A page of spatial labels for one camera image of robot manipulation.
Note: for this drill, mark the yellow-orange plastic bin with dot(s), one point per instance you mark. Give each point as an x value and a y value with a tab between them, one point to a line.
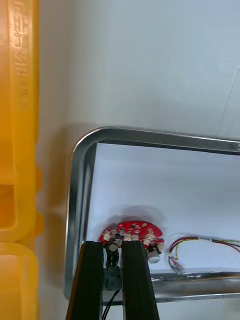
17	280
20	125

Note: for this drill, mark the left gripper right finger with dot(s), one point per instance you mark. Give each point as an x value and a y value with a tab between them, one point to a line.
137	287

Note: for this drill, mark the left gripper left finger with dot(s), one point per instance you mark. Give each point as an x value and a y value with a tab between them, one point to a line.
87	287

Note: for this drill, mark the round red circuit board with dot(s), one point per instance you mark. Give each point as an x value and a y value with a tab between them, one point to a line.
132	225

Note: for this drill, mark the steel tray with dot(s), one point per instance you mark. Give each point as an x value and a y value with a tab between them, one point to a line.
77	200

